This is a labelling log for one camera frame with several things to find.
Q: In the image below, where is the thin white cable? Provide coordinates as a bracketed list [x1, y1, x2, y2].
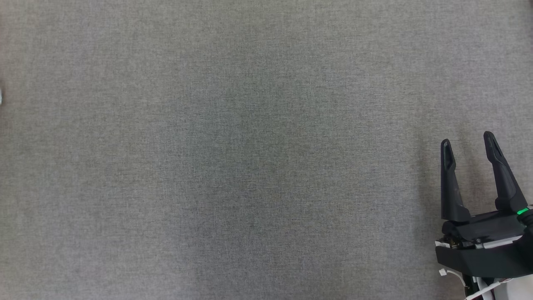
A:
[439, 269, 468, 289]

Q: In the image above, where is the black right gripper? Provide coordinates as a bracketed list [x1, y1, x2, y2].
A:
[441, 131, 533, 250]

